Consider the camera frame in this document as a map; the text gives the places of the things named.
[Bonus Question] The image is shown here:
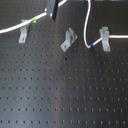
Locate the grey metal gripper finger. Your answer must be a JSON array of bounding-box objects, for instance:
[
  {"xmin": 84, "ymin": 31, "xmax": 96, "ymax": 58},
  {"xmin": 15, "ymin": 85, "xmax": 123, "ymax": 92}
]
[{"xmin": 46, "ymin": 0, "xmax": 59, "ymax": 20}]

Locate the white cable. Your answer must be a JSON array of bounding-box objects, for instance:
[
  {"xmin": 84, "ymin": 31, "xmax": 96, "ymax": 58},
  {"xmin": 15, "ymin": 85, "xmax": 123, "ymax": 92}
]
[{"xmin": 0, "ymin": 0, "xmax": 128, "ymax": 50}]

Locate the green tape marker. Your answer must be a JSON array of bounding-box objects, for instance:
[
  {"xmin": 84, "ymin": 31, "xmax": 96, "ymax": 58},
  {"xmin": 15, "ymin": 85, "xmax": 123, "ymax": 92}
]
[{"xmin": 30, "ymin": 18, "xmax": 37, "ymax": 25}]

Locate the middle metal cable clip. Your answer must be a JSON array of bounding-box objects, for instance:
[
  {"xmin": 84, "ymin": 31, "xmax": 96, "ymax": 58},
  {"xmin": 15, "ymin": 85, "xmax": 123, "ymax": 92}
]
[{"xmin": 61, "ymin": 28, "xmax": 78, "ymax": 52}]

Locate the metal cable clip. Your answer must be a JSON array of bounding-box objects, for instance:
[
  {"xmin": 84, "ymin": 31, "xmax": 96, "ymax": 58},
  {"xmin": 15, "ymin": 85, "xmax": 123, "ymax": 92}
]
[
  {"xmin": 61, "ymin": 28, "xmax": 78, "ymax": 52},
  {"xmin": 99, "ymin": 27, "xmax": 111, "ymax": 52},
  {"xmin": 19, "ymin": 24, "xmax": 30, "ymax": 44}
]

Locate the left metal cable clip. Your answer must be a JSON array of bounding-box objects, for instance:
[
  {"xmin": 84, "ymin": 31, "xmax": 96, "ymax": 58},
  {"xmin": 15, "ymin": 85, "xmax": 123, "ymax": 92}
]
[{"xmin": 19, "ymin": 24, "xmax": 30, "ymax": 44}]

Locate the right metal cable clip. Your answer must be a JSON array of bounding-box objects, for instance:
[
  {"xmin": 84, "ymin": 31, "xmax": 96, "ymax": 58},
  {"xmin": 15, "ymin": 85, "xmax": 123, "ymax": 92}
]
[{"xmin": 99, "ymin": 27, "xmax": 111, "ymax": 52}]

